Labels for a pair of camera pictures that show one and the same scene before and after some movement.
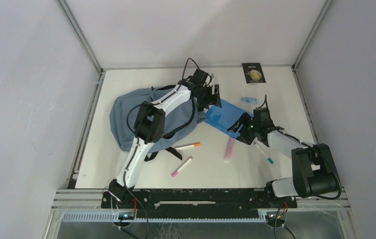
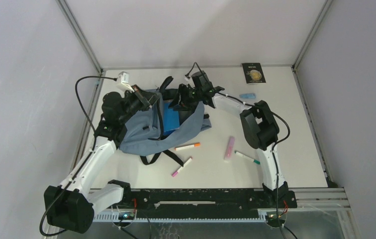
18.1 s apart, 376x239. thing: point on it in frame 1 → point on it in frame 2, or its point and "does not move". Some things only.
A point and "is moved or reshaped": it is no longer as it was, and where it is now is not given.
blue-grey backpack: x=179 y=123 is moved or reshaped
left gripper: x=212 y=99 → x=147 y=99
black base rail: x=132 y=200 does not move
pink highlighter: x=229 y=149 does not move
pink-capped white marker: x=175 y=173 does not move
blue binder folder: x=222 y=119 → x=171 y=121
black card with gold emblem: x=253 y=73 does not move
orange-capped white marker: x=196 y=144 does not move
